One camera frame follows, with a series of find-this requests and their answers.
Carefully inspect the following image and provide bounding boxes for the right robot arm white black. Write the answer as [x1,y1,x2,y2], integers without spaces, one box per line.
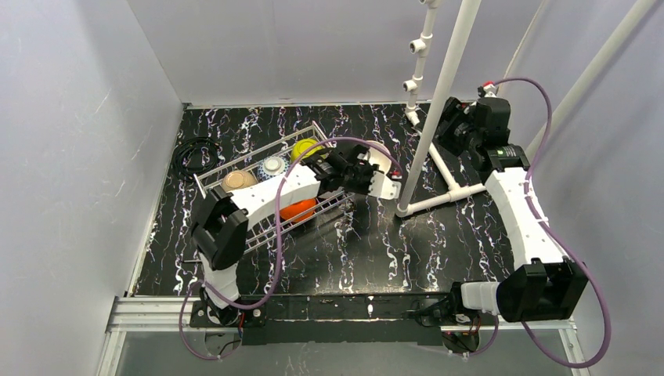
[437,97,588,322]

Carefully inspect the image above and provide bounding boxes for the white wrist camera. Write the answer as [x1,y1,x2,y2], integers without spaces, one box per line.
[366,171,402,200]
[477,81,499,98]

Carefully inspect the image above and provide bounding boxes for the white wire dish rack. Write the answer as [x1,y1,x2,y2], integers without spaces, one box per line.
[193,121,358,255]

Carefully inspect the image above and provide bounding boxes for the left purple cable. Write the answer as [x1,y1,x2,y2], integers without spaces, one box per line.
[179,137,405,362]

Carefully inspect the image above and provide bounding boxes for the cream bowl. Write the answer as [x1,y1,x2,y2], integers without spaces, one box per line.
[364,140,392,175]
[221,170,258,192]
[280,198,317,223]

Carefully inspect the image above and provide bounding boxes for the red patterned bowl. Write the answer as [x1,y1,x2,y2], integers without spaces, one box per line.
[257,155,290,182]

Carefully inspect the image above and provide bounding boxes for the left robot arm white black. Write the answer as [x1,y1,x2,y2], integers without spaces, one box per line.
[189,137,401,310]

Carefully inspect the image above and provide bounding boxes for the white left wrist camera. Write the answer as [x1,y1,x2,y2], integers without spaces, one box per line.
[366,171,402,200]

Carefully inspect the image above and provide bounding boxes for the white PVC pipe frame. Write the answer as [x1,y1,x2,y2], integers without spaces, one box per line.
[395,0,657,219]

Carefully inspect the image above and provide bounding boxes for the coiled black cable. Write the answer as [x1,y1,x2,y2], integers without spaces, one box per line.
[171,136,221,183]

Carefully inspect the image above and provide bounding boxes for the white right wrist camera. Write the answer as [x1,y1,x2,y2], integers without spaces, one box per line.
[477,81,499,98]

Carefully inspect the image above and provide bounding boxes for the yellow-green bowl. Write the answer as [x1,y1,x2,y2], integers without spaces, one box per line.
[290,138,323,162]

